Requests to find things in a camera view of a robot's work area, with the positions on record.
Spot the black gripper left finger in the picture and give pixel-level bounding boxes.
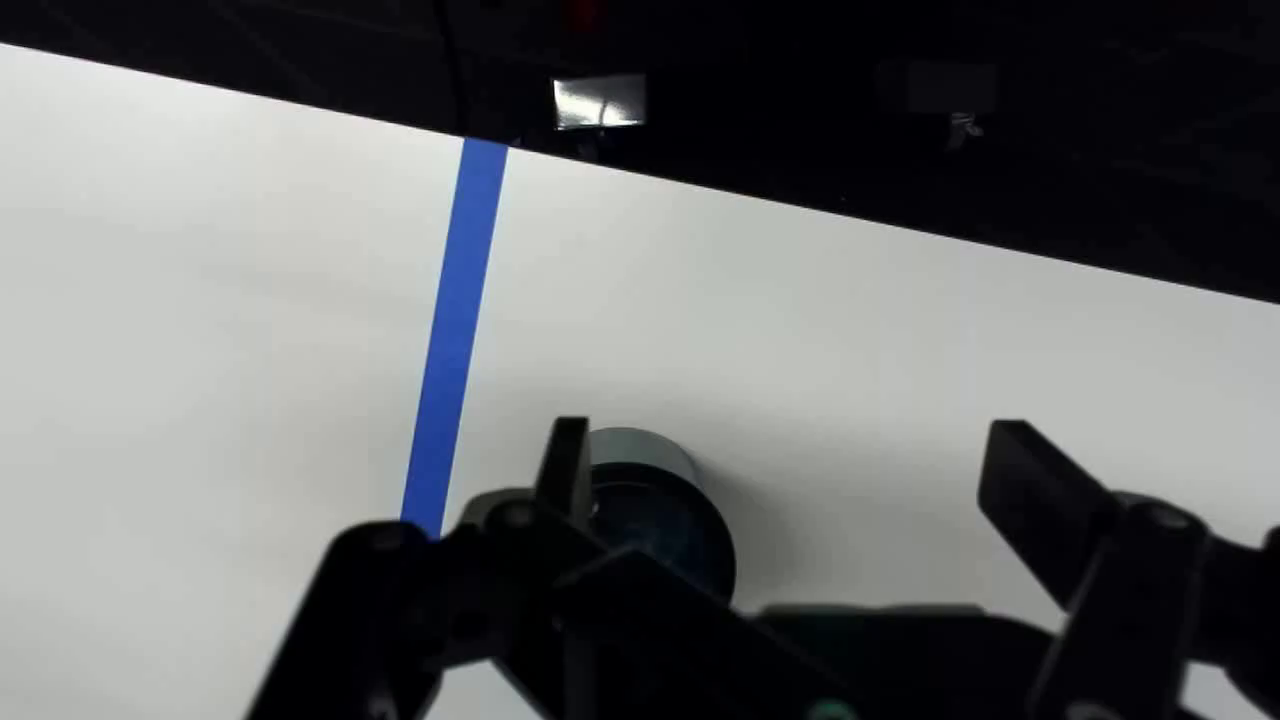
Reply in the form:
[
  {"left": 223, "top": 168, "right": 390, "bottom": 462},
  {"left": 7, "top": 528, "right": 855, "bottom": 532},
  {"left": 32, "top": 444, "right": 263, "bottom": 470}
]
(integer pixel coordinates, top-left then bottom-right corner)
[{"left": 245, "top": 413, "right": 855, "bottom": 720}]

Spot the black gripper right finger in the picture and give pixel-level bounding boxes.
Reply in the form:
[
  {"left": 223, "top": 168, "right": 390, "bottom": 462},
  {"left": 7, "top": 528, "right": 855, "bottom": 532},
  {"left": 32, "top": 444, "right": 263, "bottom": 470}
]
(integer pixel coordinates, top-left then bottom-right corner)
[{"left": 977, "top": 416, "right": 1280, "bottom": 720}]

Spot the dark teal mug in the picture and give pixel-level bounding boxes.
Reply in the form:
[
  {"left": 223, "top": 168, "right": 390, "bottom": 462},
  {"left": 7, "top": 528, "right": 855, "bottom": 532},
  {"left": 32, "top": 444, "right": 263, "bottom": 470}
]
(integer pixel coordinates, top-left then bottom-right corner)
[{"left": 584, "top": 426, "right": 738, "bottom": 605}]

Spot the short blue tape strip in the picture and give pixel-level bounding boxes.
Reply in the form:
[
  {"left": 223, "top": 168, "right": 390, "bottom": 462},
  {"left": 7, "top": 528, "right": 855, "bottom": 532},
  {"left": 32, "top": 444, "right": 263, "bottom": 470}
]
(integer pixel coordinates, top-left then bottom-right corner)
[{"left": 396, "top": 138, "right": 510, "bottom": 544}]

